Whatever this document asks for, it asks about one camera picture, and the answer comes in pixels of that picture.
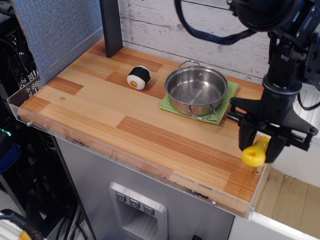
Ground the silver toy fridge cabinet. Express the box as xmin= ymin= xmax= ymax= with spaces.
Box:
xmin=57 ymin=139 xmax=234 ymax=240

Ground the green cloth mat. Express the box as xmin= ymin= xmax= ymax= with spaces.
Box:
xmin=159 ymin=80 xmax=239 ymax=125

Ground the clear acrylic table guard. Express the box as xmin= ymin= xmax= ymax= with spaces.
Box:
xmin=8 ymin=41 xmax=268 ymax=220

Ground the yellow handled toy knife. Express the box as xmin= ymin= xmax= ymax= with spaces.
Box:
xmin=241 ymin=136 xmax=271 ymax=168

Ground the black plastic crate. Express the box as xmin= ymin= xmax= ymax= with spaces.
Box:
xmin=0 ymin=26 xmax=43 ymax=99

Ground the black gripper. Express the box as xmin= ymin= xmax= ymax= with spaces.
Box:
xmin=229 ymin=76 xmax=316 ymax=164

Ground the blue sleeved cable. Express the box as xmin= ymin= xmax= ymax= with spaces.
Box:
xmin=174 ymin=0 xmax=257 ymax=46

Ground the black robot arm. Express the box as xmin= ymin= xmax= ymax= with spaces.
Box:
xmin=227 ymin=0 xmax=320 ymax=163

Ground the dark grey vertical post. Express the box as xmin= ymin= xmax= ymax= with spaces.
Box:
xmin=99 ymin=0 xmax=123 ymax=58

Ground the ice dispenser panel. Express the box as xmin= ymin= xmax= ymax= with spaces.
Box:
xmin=109 ymin=181 xmax=169 ymax=240

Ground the stainless steel pot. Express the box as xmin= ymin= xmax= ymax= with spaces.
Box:
xmin=164 ymin=60 xmax=229 ymax=121

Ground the plush sushi roll toy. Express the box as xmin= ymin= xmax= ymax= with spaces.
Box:
xmin=126 ymin=65 xmax=151 ymax=90

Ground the blue fabric panel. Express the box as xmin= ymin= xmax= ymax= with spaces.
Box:
xmin=11 ymin=0 xmax=103 ymax=85

